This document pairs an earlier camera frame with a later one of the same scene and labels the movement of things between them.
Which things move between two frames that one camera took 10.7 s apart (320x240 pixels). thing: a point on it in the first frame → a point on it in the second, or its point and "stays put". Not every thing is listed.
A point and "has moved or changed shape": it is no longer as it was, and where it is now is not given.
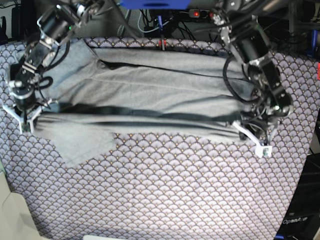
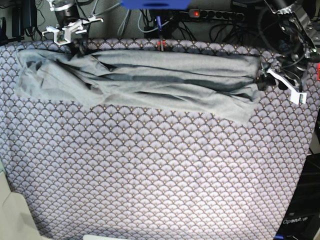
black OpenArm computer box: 301,221 stays put
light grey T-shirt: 95,92 has moved or changed shape
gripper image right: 256,120 → 295,65
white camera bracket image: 21,120 → 63,36
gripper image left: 23,95 → 77,27
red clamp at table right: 318,72 stays put
